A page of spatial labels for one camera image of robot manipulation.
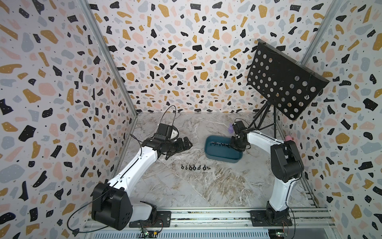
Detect teal plastic storage box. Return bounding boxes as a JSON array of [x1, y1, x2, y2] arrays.
[[204, 135, 243, 163]]

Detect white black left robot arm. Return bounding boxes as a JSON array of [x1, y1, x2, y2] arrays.
[[91, 123, 193, 231]]

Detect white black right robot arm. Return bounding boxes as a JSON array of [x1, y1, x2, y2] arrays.
[[230, 121, 303, 226]]

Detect purple rabbit figurine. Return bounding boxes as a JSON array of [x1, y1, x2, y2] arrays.
[[228, 124, 235, 134]]

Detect black music stand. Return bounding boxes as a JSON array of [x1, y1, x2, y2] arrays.
[[247, 39, 329, 130]]

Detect aluminium corner profile right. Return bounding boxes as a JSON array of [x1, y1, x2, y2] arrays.
[[300, 0, 343, 66]]

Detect aluminium corner profile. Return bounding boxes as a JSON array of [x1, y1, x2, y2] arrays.
[[76, 0, 138, 117], [300, 0, 343, 66]]

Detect aluminium corner profile left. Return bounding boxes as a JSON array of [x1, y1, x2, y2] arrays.
[[76, 0, 138, 117]]

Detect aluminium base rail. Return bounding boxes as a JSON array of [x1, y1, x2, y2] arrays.
[[85, 208, 340, 239]]

